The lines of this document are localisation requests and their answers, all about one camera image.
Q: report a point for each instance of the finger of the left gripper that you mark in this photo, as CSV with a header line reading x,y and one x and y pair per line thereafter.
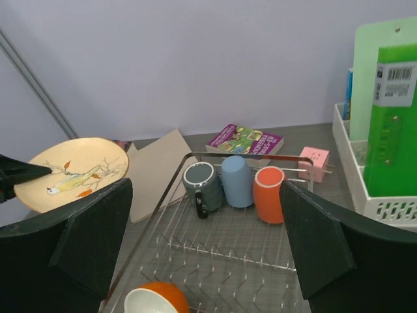
x,y
15,172

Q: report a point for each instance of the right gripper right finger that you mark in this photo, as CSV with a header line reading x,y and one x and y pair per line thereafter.
x,y
346,262

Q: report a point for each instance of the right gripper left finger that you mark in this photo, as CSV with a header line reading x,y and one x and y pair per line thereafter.
x,y
63,260

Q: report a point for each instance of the beige bird plate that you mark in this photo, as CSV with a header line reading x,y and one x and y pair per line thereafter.
x,y
78,167

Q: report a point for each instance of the orange white bowl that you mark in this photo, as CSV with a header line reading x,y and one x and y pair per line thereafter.
x,y
156,297

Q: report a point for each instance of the white file organizer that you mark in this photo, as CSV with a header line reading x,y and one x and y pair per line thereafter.
x,y
380,188

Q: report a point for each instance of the bright green folder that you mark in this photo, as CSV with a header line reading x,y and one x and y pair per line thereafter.
x,y
394,99

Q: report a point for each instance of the blue Jane Eyre book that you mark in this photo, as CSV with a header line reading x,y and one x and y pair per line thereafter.
x,y
125,145

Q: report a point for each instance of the orange cup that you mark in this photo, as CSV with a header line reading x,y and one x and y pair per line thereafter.
x,y
266,194

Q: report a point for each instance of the beige cardboard notebook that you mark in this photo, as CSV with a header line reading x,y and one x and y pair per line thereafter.
x,y
151,168

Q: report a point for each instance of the blue cup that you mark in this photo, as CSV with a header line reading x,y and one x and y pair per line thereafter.
x,y
237,180

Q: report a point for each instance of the grey mug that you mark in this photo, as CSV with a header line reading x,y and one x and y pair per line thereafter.
x,y
204,188

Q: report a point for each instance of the blue book in organizer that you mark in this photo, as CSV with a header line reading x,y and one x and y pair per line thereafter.
x,y
348,95

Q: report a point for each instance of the purple treehouse book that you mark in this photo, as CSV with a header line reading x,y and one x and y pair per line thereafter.
x,y
243,140

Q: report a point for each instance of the light green clipboard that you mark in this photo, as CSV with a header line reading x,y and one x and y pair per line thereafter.
x,y
368,39

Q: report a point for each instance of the metal wire dish rack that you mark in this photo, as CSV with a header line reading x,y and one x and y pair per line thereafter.
x,y
229,262

